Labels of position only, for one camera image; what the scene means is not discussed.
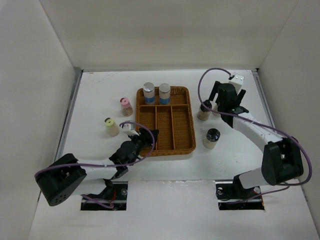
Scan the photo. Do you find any brown wicker divided tray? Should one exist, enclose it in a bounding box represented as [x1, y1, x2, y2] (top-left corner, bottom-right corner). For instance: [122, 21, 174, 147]
[135, 86, 196, 157]

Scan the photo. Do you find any grey lid grinder bottle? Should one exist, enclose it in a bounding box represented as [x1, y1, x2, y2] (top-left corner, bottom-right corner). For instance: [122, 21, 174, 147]
[212, 103, 221, 118]

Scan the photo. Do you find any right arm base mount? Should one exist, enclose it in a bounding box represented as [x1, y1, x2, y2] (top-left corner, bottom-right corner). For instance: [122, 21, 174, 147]
[215, 177, 265, 211]

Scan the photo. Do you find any silver lid blue label jar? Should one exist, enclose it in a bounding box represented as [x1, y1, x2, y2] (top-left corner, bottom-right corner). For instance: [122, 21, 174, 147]
[143, 82, 156, 105]

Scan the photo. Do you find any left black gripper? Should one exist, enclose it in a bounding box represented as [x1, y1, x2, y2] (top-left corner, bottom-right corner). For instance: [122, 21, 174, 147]
[128, 128, 158, 166]

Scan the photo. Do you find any yellow cap spice bottle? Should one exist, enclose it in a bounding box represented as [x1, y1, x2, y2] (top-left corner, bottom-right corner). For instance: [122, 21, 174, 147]
[104, 117, 119, 137]

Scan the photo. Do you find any purple cable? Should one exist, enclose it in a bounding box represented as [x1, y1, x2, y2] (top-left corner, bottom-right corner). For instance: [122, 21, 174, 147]
[197, 67, 313, 203]
[34, 121, 156, 209]

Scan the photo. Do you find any black round cap spice bottle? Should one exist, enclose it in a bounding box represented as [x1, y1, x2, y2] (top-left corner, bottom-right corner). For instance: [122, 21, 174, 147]
[202, 128, 221, 149]

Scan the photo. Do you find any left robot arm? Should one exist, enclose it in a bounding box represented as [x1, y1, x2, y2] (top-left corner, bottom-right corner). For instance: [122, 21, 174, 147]
[35, 128, 160, 209]

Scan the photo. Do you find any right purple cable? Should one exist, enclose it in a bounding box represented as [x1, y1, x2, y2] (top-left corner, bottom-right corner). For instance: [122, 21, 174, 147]
[197, 67, 313, 203]

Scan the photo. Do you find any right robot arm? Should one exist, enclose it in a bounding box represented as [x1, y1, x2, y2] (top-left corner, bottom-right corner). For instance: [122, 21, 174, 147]
[209, 81, 304, 198]

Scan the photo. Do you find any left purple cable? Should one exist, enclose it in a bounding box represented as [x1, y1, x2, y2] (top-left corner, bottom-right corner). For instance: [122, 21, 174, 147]
[34, 121, 156, 209]

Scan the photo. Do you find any pink cap spice bottle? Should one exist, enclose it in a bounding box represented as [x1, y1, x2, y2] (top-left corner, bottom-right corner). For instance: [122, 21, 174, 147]
[120, 97, 133, 117]

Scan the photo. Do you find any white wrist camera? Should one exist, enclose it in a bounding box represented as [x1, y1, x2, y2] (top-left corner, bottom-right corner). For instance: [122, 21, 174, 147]
[120, 123, 138, 137]
[228, 74, 245, 93]

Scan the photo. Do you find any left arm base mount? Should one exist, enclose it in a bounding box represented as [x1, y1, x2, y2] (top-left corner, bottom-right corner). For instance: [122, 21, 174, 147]
[80, 180, 129, 211]

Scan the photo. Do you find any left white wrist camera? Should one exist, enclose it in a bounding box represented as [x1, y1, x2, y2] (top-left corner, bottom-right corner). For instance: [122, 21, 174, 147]
[120, 123, 138, 137]

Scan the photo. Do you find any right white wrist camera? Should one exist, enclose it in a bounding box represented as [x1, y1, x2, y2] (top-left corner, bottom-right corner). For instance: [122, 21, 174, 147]
[228, 74, 245, 93]

